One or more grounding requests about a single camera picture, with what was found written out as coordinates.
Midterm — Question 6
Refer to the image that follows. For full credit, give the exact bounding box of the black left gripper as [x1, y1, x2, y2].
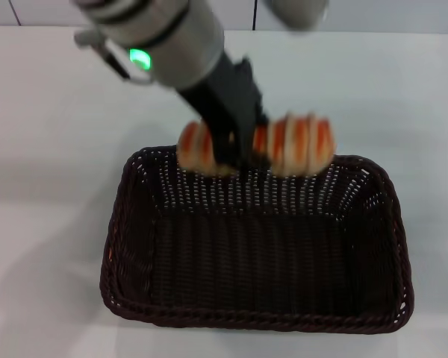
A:
[178, 54, 273, 173]

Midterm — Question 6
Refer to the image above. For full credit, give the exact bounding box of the orange striped bread loaf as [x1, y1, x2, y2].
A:
[177, 111, 337, 177]

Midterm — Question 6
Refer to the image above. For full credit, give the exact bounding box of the dark brown woven wicker basket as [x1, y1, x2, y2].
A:
[99, 145, 415, 335]

